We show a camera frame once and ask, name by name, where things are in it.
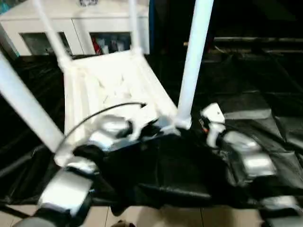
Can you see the white plastic table leg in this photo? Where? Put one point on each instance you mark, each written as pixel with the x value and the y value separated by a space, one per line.
pixel 135 26
pixel 54 40
pixel 194 59
pixel 30 106

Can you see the white plastic table top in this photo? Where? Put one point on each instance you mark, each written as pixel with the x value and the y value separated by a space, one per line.
pixel 94 82

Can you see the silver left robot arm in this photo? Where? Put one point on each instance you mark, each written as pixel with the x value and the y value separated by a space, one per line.
pixel 64 189

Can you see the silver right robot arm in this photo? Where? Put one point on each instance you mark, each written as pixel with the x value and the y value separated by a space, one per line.
pixel 253 156

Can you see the black mat cloth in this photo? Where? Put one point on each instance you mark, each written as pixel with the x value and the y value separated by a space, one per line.
pixel 248 94

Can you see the white can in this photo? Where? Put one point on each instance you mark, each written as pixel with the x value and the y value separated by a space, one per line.
pixel 105 49

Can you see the blue white printed mug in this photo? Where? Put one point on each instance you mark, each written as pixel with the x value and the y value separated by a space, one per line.
pixel 114 45

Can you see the small brown rounded object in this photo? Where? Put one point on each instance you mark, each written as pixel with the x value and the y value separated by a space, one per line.
pixel 124 224

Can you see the red bottle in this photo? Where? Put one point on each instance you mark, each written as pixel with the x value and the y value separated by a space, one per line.
pixel 95 46

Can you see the dark blue vertical panel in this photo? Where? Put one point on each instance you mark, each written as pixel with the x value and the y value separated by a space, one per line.
pixel 152 23

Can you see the black backdrop cloth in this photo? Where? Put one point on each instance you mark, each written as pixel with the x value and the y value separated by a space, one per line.
pixel 248 16

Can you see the white glass-door cabinet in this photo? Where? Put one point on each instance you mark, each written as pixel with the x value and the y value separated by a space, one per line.
pixel 82 23

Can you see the silver bowl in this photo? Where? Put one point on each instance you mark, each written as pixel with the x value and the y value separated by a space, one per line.
pixel 86 2

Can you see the black table stand leg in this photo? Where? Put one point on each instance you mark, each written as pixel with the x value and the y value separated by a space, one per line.
pixel 14 210

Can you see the teal white patterned banner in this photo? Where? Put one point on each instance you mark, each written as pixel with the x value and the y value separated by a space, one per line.
pixel 4 6

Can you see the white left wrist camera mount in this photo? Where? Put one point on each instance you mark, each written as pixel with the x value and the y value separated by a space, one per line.
pixel 139 123

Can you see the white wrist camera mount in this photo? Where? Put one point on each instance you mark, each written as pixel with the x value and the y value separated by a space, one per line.
pixel 139 123
pixel 215 113

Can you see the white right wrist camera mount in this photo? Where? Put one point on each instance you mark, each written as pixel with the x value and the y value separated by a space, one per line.
pixel 215 113

